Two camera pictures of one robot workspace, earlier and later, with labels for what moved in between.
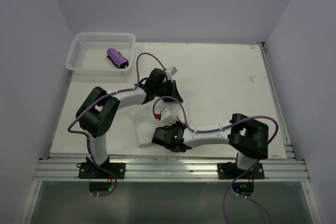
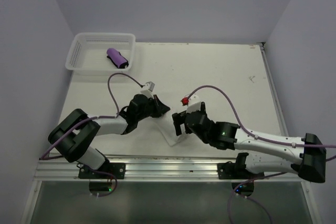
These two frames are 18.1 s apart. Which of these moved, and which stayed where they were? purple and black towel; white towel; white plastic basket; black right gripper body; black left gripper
Moved: white towel; black right gripper body; black left gripper
Stayed: white plastic basket; purple and black towel
